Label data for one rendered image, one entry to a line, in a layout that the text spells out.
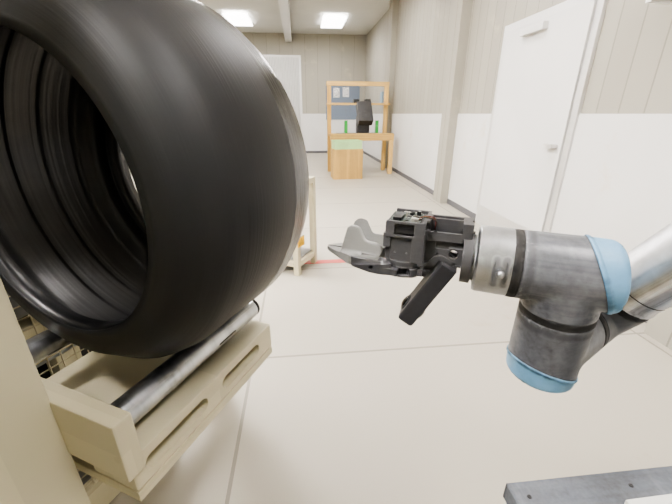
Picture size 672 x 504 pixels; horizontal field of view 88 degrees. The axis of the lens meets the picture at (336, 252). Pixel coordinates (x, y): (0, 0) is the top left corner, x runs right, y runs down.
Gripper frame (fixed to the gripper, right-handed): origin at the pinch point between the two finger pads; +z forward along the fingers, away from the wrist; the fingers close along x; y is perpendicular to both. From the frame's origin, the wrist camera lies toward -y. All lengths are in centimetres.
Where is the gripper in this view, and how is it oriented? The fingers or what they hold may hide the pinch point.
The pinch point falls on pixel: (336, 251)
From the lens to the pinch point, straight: 54.9
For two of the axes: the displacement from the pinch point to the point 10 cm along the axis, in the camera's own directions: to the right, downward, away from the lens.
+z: -9.3, -1.3, 3.4
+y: 0.0, -9.3, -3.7
